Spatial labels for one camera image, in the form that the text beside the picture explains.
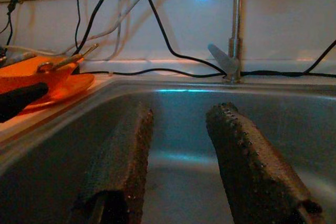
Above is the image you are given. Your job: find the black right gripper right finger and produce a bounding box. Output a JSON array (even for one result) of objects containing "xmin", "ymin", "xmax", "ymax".
[{"xmin": 205, "ymin": 102, "xmax": 326, "ymax": 224}]

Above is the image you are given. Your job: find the white cable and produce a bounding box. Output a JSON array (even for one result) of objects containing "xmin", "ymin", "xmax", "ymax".
[
  {"xmin": 2, "ymin": 0, "xmax": 166, "ymax": 51},
  {"xmin": 106, "ymin": 0, "xmax": 124, "ymax": 61}
]

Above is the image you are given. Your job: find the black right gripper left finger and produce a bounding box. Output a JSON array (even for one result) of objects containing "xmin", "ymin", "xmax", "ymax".
[{"xmin": 70, "ymin": 102, "xmax": 154, "ymax": 224}]

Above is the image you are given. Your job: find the stainless steel sink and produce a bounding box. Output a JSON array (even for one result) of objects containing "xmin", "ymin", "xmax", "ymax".
[{"xmin": 0, "ymin": 76, "xmax": 336, "ymax": 224}]

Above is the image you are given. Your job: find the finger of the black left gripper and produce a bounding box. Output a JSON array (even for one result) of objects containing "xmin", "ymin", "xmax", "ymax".
[{"xmin": 0, "ymin": 82, "xmax": 50, "ymax": 124}]

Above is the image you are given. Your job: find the orange plate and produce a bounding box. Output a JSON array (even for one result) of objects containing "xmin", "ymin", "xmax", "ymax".
[{"xmin": 18, "ymin": 73, "xmax": 96, "ymax": 112}]

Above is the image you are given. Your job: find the thin black cable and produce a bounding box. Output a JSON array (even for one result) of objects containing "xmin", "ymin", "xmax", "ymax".
[{"xmin": 74, "ymin": 0, "xmax": 82, "ymax": 50}]

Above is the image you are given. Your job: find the orange bowl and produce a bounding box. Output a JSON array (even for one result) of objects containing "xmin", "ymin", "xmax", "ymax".
[{"xmin": 0, "ymin": 55, "xmax": 84, "ymax": 95}]

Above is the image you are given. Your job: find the brown silver utensil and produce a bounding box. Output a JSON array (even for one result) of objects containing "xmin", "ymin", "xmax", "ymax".
[{"xmin": 36, "ymin": 42, "xmax": 100, "ymax": 74}]

